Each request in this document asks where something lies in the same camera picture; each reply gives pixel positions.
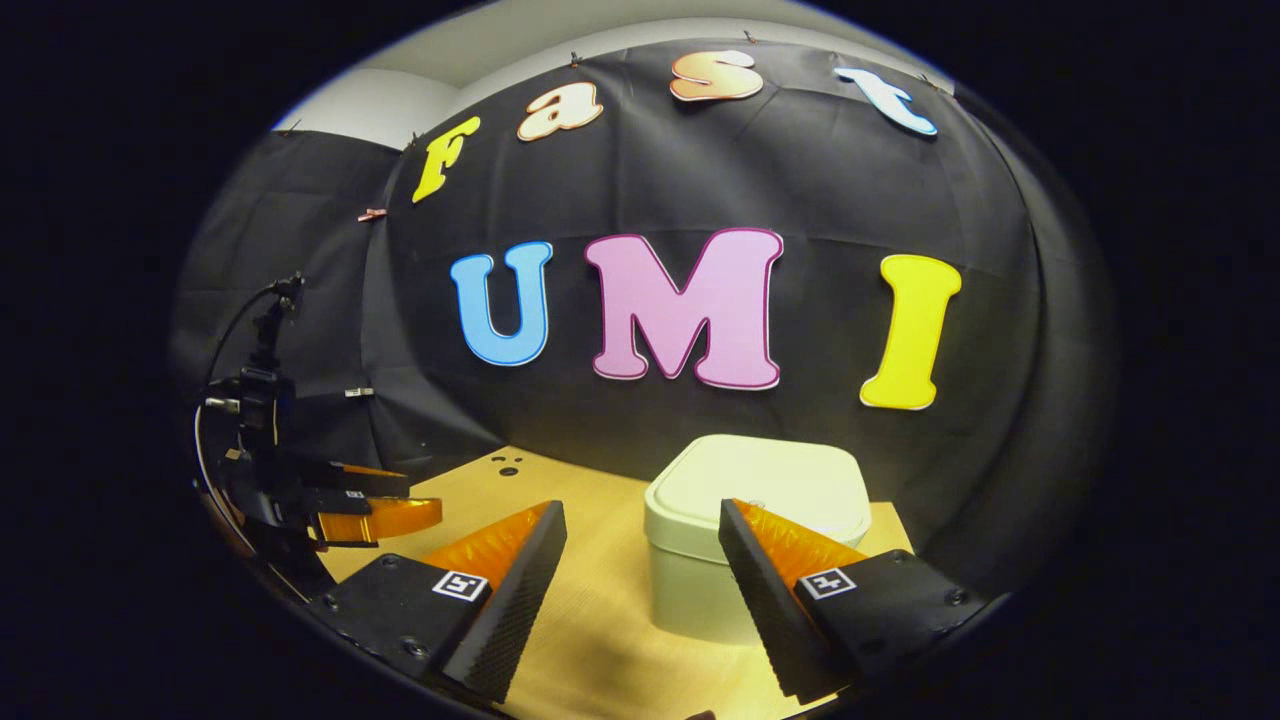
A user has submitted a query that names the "pale green garbage bin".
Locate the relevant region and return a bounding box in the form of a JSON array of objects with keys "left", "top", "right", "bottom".
[{"left": 642, "top": 433, "right": 874, "bottom": 647}]

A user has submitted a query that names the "black backdrop cloth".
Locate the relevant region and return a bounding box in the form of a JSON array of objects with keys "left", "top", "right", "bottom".
[{"left": 170, "top": 40, "right": 1117, "bottom": 603}]

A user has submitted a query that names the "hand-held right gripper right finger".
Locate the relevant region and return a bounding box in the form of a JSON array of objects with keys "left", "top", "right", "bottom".
[{"left": 717, "top": 497, "right": 987, "bottom": 705}]

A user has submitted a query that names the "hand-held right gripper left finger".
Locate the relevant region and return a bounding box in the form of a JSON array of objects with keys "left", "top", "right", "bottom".
[{"left": 319, "top": 499, "right": 569, "bottom": 704}]

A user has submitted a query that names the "wooden desktop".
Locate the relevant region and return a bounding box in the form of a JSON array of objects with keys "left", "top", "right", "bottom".
[{"left": 319, "top": 444, "right": 917, "bottom": 720}]

